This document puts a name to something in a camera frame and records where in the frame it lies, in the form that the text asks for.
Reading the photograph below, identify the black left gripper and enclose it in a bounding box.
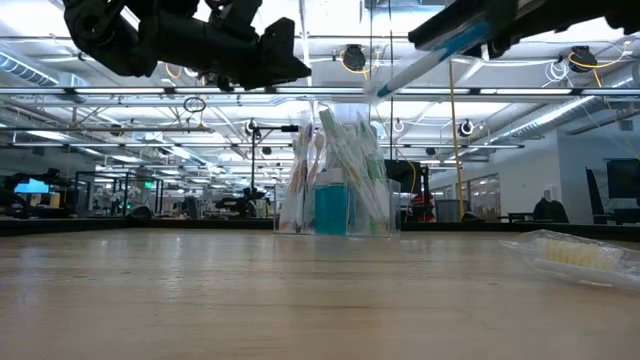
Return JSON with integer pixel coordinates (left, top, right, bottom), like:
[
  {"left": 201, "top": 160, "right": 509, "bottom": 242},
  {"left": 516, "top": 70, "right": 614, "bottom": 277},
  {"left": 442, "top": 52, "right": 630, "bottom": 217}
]
[{"left": 149, "top": 0, "right": 312, "bottom": 91}]

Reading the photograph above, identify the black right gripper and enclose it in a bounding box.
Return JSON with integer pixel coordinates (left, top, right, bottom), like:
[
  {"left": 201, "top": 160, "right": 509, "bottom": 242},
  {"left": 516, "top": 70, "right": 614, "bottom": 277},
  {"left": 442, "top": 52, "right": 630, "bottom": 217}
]
[{"left": 407, "top": 0, "right": 606, "bottom": 60}]

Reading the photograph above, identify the blue white toothbrush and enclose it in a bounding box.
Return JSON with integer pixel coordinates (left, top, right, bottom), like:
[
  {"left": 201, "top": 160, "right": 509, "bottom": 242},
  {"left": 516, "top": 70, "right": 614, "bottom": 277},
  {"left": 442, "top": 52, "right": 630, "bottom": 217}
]
[{"left": 373, "top": 19, "right": 495, "bottom": 100}]

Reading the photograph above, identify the green white toothbrush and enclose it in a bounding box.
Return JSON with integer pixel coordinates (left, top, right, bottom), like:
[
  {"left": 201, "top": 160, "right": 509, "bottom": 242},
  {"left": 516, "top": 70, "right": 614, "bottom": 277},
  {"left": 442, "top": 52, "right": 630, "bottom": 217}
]
[
  {"left": 357, "top": 119, "right": 389, "bottom": 234},
  {"left": 318, "top": 107, "right": 371, "bottom": 234}
]

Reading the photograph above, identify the small blue mouthwash bottle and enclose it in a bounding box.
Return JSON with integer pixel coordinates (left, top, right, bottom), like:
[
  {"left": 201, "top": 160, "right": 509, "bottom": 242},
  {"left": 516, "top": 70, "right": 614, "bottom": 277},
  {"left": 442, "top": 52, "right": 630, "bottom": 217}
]
[{"left": 313, "top": 168, "right": 350, "bottom": 236}]

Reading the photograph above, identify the grey bin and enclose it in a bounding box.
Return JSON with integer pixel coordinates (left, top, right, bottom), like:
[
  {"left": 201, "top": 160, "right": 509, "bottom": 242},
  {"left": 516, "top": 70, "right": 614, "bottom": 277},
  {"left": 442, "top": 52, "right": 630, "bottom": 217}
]
[{"left": 434, "top": 199, "right": 464, "bottom": 225}]

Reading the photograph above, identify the person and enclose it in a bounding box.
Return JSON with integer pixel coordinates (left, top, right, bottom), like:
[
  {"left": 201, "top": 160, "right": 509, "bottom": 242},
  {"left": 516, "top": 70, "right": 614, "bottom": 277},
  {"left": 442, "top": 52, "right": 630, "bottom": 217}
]
[{"left": 531, "top": 196, "right": 571, "bottom": 225}]

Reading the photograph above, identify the small computer monitor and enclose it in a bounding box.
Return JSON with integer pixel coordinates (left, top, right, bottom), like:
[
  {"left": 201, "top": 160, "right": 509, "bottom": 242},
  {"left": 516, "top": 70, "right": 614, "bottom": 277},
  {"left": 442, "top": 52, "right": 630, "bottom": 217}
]
[{"left": 13, "top": 177, "right": 51, "bottom": 196}]

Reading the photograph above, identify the coiled black cable loop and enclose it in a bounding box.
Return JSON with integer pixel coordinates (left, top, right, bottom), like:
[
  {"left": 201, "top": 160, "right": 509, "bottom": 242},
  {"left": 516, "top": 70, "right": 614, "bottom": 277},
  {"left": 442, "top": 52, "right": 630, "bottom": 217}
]
[{"left": 182, "top": 96, "right": 208, "bottom": 115}]

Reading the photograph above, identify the black hanging cable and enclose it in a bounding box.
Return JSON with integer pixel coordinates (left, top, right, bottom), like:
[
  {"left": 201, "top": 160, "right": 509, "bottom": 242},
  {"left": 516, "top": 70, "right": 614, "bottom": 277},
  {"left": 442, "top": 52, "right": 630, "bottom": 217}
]
[{"left": 387, "top": 0, "right": 396, "bottom": 164}]

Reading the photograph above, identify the large dark wall monitor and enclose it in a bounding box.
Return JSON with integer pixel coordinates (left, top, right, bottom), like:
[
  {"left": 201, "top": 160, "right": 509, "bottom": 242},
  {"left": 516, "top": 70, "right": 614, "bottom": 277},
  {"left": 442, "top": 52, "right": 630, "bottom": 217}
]
[{"left": 606, "top": 158, "right": 640, "bottom": 201}]

